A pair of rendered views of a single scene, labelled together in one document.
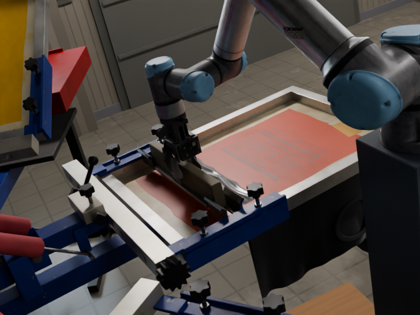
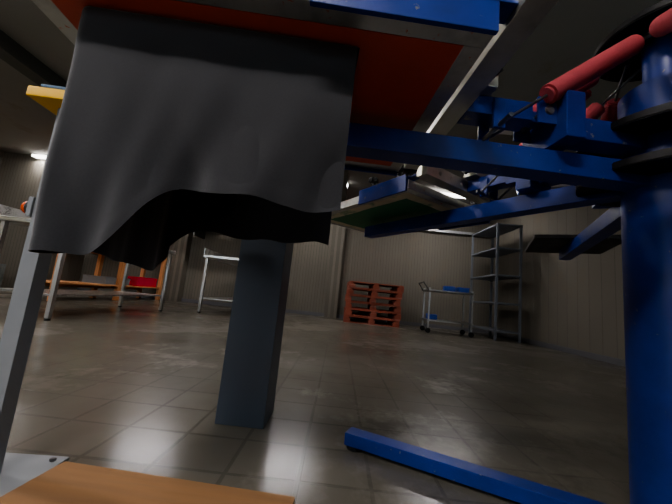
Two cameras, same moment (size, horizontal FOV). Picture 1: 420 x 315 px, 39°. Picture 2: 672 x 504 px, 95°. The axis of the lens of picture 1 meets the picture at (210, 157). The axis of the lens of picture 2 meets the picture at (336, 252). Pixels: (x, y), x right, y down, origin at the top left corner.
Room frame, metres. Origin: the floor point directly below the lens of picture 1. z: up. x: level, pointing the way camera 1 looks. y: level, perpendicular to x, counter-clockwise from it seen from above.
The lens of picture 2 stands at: (2.15, 0.31, 0.50)
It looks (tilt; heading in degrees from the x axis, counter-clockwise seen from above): 8 degrees up; 201
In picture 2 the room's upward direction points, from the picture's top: 6 degrees clockwise
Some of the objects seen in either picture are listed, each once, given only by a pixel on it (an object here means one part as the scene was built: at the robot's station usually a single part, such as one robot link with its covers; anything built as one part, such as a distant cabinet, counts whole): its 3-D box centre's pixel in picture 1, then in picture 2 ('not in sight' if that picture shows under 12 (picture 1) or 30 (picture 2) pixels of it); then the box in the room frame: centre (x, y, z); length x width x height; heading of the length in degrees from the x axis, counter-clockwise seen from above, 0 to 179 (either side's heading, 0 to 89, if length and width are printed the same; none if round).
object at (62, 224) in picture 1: (72, 228); (493, 113); (1.33, 0.39, 1.02); 0.17 x 0.06 x 0.05; 115
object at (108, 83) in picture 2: not in sight; (211, 143); (1.77, -0.08, 0.74); 0.46 x 0.04 x 0.42; 115
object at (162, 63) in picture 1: (164, 80); not in sight; (1.45, 0.07, 1.31); 0.09 x 0.08 x 0.11; 39
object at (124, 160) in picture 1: (142, 159); (403, 11); (1.71, 0.22, 0.98); 0.30 x 0.05 x 0.07; 115
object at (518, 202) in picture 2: not in sight; (461, 216); (0.76, 0.34, 0.90); 1.24 x 0.06 x 0.06; 55
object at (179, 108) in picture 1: (170, 107); not in sight; (1.45, 0.07, 1.23); 0.08 x 0.08 x 0.05
